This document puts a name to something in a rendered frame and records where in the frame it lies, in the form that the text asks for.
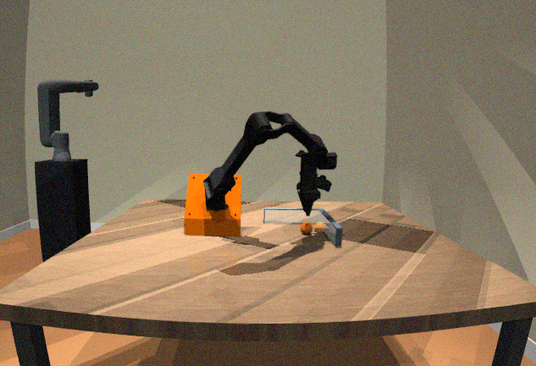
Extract brown ball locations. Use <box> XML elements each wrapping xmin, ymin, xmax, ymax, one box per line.
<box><xmin>301</xmin><ymin>223</ymin><xmax>312</xmax><ymax>234</ymax></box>

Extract clear glass corner walls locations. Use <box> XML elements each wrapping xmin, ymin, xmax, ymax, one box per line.
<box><xmin>265</xmin><ymin>210</ymin><xmax>336</xmax><ymax>245</ymax></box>

